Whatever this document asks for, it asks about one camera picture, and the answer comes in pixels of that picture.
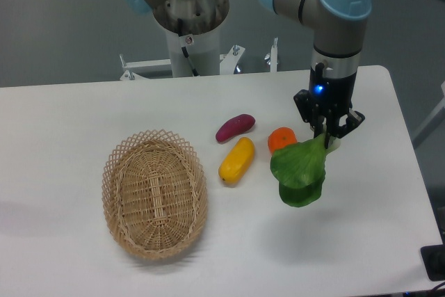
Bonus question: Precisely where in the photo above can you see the white table leg right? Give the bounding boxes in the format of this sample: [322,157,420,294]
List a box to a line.
[412,82,445,149]

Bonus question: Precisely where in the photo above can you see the black cable on pedestal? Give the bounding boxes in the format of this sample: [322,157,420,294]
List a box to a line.
[177,18,200,77]

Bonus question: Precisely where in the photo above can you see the yellow mango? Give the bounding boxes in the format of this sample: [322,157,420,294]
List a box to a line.
[218,137,255,185]

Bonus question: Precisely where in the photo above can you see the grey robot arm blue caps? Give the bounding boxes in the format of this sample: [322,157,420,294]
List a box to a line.
[126,0,372,146]

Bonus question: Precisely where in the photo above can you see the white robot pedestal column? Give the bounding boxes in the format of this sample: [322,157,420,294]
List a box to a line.
[165,29,220,78]

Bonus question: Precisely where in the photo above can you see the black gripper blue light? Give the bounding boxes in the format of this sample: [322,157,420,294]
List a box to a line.
[293,63,365,147]

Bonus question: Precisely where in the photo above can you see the black device at table edge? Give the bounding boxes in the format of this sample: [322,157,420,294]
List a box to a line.
[420,244,444,282]

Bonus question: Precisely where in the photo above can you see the green leafy vegetable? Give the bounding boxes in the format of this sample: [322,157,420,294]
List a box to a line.
[270,134,341,207]

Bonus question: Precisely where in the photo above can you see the woven wicker basket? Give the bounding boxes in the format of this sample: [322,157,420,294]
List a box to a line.
[102,129,208,261]

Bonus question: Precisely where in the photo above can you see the white metal base frame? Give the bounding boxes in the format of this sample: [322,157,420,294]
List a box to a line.
[120,37,280,81]

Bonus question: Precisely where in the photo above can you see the purple sweet potato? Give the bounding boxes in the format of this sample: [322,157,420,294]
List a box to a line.
[215,114,256,143]

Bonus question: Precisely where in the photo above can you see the orange tangerine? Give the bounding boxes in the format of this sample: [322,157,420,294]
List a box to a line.
[267,127,298,154]

